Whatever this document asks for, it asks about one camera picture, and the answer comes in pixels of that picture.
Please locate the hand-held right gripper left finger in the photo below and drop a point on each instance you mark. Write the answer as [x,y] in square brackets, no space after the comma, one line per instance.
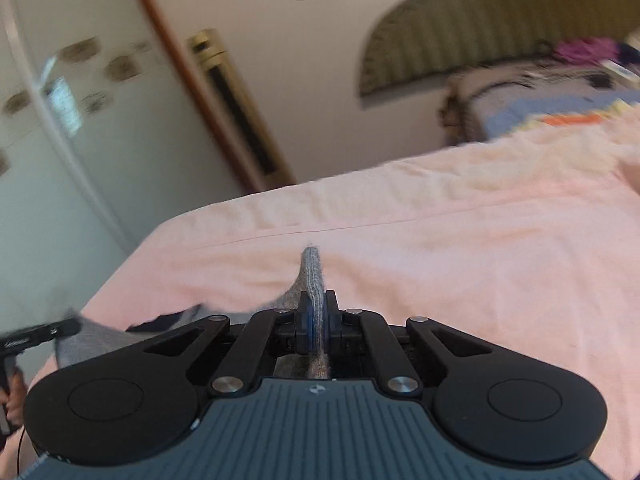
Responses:
[305,332]

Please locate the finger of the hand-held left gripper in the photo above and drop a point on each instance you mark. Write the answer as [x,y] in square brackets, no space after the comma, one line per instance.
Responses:
[45,334]

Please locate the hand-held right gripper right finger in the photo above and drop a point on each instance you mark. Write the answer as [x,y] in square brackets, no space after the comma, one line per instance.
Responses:
[331,327]

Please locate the grey sweater with navy sleeves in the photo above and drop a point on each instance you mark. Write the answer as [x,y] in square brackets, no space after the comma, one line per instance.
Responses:
[312,280]

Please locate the person's left hand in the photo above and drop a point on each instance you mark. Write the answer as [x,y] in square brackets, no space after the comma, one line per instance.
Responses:
[16,397]

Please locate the pink blanket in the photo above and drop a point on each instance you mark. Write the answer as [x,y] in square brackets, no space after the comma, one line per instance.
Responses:
[450,240]

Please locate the white wardrobe door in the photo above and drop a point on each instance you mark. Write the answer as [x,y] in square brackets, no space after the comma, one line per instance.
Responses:
[65,135]

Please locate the gold tower fan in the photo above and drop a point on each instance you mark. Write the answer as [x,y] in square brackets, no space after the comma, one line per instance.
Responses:
[235,110]

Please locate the olive padded headboard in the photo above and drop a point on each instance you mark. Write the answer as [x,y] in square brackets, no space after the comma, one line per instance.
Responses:
[485,15]

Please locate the purple cloth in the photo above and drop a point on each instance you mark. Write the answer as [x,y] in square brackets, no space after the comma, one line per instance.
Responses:
[585,50]

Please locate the brown wooden door frame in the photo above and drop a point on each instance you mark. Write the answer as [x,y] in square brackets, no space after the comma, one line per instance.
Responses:
[190,75]

